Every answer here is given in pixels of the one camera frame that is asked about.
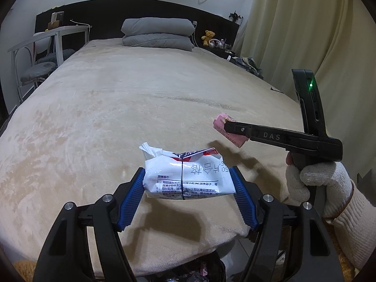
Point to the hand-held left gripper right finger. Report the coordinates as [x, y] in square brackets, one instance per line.
[243, 202]

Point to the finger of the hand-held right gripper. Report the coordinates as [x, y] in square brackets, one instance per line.
[236, 128]

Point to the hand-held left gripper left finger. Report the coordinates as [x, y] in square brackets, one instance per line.
[129, 202]

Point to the small pink box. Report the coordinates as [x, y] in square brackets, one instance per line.
[218, 122]

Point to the white wet wipe packet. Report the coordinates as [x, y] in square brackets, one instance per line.
[188, 179]

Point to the person's right forearm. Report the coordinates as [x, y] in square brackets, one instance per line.
[355, 229]

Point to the person's right hand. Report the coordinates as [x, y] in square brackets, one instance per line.
[335, 182]

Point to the pile of clothes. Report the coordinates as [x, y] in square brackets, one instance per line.
[248, 64]

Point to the dark bedside table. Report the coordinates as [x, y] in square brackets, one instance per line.
[218, 52]

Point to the white headphones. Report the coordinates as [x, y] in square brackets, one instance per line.
[211, 44]

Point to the beige fleece blanket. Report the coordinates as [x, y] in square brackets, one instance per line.
[117, 108]

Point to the yellow teddy bear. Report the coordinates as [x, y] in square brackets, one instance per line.
[208, 36]

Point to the beige curtain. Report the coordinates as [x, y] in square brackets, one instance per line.
[308, 35]

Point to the black plant ornament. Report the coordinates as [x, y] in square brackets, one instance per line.
[235, 16]

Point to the brown shaggy rug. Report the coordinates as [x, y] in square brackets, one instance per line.
[25, 270]

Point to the grey folded quilt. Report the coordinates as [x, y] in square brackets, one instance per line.
[155, 32]

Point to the black headboard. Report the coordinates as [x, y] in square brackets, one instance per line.
[132, 8]

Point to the metal chair grey cushion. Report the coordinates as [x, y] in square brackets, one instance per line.
[57, 54]
[38, 72]

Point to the white table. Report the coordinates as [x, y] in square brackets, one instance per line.
[67, 28]

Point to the small brown object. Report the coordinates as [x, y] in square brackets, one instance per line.
[55, 17]

